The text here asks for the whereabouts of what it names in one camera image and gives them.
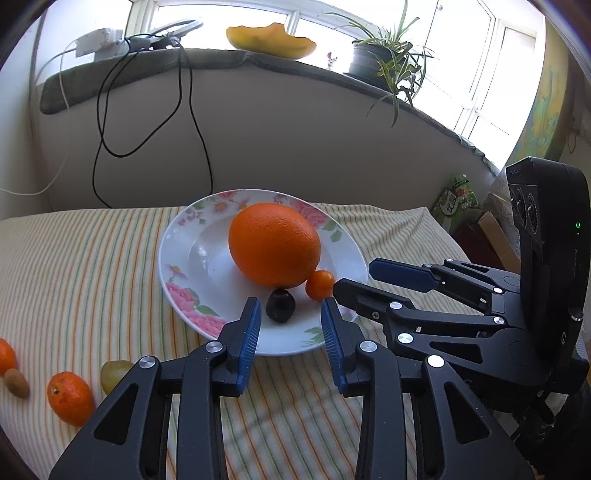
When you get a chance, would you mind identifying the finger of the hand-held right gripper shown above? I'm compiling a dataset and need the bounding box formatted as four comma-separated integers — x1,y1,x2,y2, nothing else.
368,258,522,319
332,278,520,393

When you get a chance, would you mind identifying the colourful wall hanging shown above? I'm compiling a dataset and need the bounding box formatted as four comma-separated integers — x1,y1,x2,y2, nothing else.
508,55,578,162

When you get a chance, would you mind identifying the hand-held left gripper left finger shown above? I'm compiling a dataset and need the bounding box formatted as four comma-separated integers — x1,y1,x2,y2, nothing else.
48,296,262,480

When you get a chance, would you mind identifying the white power strip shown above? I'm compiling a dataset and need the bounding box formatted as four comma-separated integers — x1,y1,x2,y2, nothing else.
75,28,125,61

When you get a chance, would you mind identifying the white cable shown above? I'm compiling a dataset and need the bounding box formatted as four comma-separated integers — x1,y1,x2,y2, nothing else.
0,37,81,197

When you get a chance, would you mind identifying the green packet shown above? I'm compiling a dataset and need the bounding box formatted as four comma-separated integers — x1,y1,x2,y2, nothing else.
431,174,481,227

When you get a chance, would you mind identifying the speckled mandarin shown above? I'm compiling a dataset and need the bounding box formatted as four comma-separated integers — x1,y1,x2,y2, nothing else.
47,371,96,426

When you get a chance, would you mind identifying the cardboard box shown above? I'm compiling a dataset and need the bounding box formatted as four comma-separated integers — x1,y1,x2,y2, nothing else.
455,210,520,273

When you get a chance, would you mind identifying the small mandarin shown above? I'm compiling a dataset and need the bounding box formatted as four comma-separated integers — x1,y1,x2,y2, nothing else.
0,338,18,377

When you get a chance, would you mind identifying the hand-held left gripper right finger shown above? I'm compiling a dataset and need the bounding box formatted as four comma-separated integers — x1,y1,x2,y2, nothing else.
320,298,539,480

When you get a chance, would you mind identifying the ring light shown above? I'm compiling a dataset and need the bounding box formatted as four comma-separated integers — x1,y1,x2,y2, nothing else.
139,17,204,47

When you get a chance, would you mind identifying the large smooth orange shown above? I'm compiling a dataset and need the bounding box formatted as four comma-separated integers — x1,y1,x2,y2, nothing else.
228,202,321,289

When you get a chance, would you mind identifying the small kumquat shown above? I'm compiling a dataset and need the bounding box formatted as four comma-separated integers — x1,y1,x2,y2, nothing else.
305,270,336,302

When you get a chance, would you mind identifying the yellow bowl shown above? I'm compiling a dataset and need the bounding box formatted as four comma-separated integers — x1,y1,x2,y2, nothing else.
226,22,317,60

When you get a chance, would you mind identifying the green plum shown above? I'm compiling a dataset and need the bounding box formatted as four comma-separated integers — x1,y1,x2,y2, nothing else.
100,360,134,397

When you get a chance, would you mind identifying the white framed window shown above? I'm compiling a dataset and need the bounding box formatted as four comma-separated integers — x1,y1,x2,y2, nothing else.
124,0,550,139

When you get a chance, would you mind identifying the black cable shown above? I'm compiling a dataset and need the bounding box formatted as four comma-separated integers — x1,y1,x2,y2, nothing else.
92,44,214,209

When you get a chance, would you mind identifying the floral white plate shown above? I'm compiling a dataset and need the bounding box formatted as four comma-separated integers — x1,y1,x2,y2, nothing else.
158,188,369,357

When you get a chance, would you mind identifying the dark plum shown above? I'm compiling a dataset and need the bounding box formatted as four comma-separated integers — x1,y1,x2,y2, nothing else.
265,288,297,322

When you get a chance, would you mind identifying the brown kiwi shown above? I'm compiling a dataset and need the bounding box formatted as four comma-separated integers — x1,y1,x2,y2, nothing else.
4,368,30,398

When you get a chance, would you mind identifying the potted spider plant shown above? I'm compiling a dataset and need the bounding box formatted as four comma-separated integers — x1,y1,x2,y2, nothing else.
325,0,437,127

